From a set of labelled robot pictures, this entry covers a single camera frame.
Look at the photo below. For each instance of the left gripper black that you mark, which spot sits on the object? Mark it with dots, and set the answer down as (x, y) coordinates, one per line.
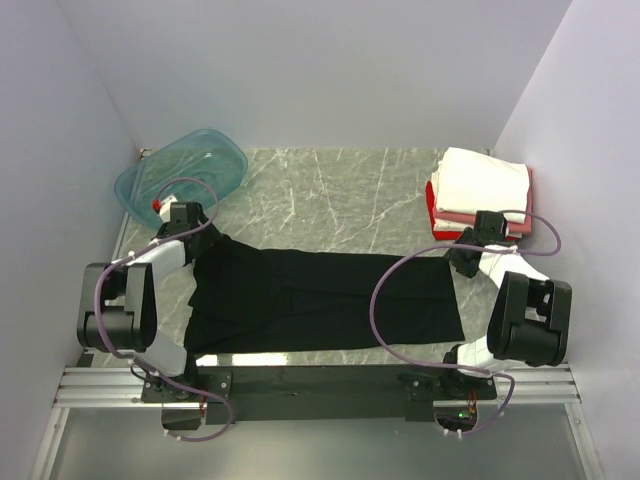
(208, 233)

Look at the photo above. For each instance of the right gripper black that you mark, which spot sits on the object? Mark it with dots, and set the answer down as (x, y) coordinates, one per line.
(456, 261)

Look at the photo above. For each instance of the black t shirt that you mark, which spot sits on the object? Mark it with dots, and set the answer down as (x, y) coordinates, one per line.
(249, 300)

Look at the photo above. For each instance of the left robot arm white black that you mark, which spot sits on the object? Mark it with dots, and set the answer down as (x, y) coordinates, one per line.
(118, 311)

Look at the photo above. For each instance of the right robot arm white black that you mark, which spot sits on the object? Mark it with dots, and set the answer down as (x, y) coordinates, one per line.
(529, 323)

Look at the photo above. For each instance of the white folded t shirt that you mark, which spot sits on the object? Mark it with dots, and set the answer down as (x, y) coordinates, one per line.
(467, 181)

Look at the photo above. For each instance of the teal plastic basket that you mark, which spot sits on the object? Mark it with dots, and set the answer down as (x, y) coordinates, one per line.
(203, 166)

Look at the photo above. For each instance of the red folded t shirt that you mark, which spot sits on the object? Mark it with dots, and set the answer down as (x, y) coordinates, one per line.
(454, 198)

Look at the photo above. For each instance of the black base bar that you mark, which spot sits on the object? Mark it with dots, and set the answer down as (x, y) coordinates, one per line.
(340, 392)

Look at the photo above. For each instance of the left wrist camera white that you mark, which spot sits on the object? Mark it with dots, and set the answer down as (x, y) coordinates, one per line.
(162, 207)

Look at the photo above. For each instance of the aluminium rail left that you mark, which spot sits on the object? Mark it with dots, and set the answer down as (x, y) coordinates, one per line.
(79, 388)

